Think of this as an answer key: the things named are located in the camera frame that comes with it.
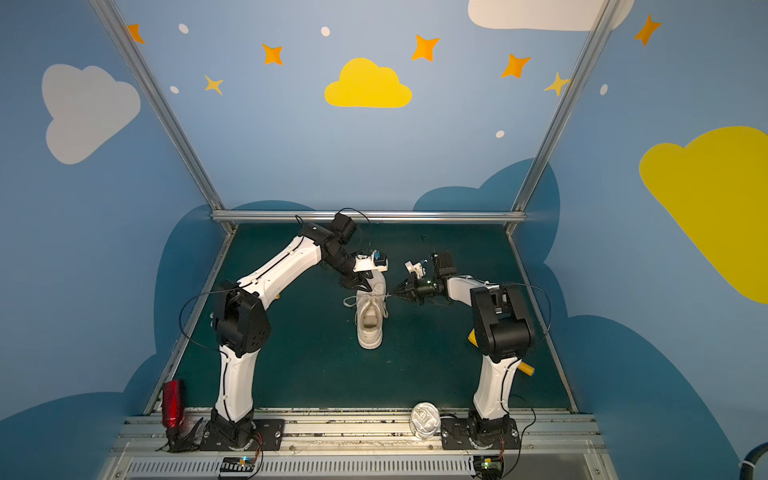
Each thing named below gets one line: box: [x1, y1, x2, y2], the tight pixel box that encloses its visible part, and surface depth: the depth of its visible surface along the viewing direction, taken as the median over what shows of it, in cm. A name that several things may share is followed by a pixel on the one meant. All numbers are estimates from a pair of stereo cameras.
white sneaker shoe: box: [356, 271, 387, 349], surface depth 90 cm
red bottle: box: [162, 380, 185, 429], surface depth 78 cm
